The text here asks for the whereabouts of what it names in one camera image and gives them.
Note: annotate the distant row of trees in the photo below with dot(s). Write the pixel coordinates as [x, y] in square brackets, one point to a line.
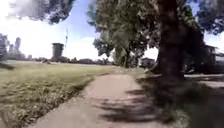
[83, 61]

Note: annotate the grey concrete path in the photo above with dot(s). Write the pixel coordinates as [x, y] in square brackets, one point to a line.
[100, 91]

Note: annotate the low building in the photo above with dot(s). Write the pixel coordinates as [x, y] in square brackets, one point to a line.
[147, 62]

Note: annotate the thin mast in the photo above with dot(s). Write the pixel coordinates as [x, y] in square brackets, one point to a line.
[66, 38]

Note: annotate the dark tower building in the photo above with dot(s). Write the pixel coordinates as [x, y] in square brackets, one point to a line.
[58, 51]

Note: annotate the large thick-trunked tree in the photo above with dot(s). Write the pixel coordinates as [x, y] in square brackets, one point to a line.
[170, 43]

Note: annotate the dry grass field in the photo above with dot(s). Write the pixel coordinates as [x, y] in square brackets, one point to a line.
[40, 83]

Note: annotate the dark tree foliage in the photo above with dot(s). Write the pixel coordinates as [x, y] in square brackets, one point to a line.
[55, 10]

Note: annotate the grass strip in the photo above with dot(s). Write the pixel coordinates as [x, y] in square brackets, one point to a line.
[200, 110]

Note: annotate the house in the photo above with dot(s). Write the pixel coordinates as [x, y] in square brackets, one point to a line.
[213, 58]

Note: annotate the grey asphalt road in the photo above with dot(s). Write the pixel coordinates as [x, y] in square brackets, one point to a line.
[213, 83]

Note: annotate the tall pale buildings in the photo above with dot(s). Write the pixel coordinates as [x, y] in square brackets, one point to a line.
[3, 46]

